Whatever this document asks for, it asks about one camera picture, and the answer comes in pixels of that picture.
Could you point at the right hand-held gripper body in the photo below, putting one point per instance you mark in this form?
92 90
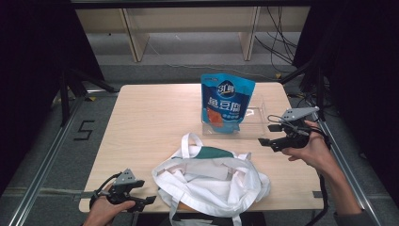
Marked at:
295 132

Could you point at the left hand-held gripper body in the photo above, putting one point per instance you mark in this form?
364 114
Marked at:
124 190

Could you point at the clear plastic box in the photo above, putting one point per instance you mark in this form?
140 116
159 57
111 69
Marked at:
254 122

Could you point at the blue snack pouch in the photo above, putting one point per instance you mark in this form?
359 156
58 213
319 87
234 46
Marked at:
226 103

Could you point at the white tote bag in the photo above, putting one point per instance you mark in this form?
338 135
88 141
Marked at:
213 185

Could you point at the person's right hand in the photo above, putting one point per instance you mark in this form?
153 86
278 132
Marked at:
313 150

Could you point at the person's left hand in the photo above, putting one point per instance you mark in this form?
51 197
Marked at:
103 212

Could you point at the black metal stand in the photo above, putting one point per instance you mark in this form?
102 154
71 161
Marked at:
319 91
67 94

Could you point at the wooden shelf unit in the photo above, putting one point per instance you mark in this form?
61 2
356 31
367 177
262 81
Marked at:
188 22

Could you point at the aluminium floor rail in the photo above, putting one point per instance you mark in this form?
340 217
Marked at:
348 175
47 163

